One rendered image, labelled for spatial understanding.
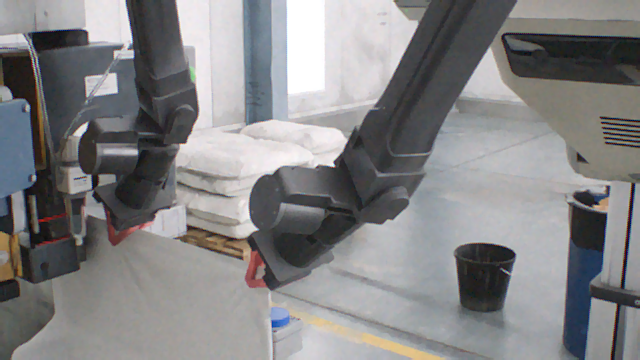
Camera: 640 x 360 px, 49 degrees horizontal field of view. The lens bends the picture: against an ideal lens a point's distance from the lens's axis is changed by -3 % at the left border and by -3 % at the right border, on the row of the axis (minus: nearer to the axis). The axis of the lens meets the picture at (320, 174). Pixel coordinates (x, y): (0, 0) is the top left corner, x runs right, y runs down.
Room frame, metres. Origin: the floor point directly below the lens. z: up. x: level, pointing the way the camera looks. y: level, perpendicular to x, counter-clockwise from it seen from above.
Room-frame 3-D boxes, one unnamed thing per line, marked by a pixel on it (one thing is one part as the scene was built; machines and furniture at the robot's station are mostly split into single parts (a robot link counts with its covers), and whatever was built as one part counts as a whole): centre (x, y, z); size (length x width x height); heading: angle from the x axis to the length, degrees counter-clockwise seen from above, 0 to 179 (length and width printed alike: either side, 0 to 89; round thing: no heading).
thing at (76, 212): (0.96, 0.34, 1.11); 0.03 x 0.03 x 0.06
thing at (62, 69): (1.16, 0.43, 1.21); 0.30 x 0.25 x 0.30; 52
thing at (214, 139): (4.20, 0.71, 0.56); 0.66 x 0.43 x 0.15; 139
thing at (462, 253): (3.20, -0.78, 0.13); 0.30 x 0.30 x 0.26
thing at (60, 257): (0.99, 0.41, 1.04); 0.08 x 0.06 x 0.05; 142
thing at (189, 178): (4.05, 0.58, 0.44); 0.66 x 0.42 x 0.14; 46
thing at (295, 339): (1.20, 0.09, 0.81); 0.08 x 0.08 x 0.06; 52
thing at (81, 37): (1.09, 0.40, 1.35); 0.09 x 0.09 x 0.03
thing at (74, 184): (0.97, 0.34, 1.14); 0.05 x 0.04 x 0.16; 142
